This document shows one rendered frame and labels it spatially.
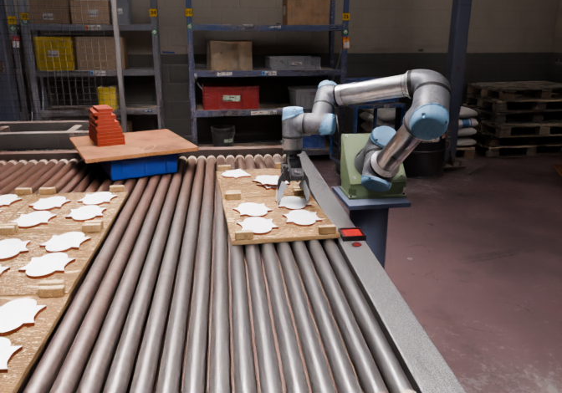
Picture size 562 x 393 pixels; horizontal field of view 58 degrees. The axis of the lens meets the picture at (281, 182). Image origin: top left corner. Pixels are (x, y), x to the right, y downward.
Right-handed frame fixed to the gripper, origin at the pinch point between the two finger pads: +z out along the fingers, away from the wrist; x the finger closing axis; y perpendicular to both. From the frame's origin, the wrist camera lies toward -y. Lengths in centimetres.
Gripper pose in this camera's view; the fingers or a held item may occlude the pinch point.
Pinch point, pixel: (293, 202)
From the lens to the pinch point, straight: 191.8
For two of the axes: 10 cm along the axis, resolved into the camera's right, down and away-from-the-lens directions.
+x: -9.8, 0.5, -1.7
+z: 0.0, 9.6, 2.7
